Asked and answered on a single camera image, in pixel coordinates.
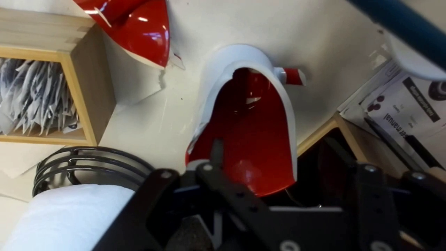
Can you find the wooden packet box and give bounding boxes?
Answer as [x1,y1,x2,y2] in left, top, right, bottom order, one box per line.
[0,6,118,147]

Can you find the white paper towel roll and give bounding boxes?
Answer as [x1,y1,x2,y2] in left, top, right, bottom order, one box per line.
[1,183,136,251]

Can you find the printed paper leaflet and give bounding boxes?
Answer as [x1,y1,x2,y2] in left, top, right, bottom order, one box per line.
[337,60,446,172]

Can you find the red and white bowl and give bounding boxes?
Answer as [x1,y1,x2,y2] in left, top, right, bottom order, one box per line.
[74,0,171,70]

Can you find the white sugar packets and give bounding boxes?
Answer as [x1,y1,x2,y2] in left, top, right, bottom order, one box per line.
[0,58,81,137]

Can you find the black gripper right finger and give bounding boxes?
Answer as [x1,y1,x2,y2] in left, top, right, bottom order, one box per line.
[323,136,446,251]

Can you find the wooden countertop organizer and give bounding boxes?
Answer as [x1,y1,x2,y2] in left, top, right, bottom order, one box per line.
[295,111,446,251]

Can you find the black wire towel holder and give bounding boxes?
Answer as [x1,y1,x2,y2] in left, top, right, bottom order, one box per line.
[32,145,157,197]

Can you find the broken red white cup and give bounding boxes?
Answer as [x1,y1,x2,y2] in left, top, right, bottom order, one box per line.
[184,44,308,200]

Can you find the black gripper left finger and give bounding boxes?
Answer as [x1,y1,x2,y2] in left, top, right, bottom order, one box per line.
[92,138,281,251]

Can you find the teal power cable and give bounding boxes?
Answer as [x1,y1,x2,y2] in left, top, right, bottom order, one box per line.
[347,0,446,60]

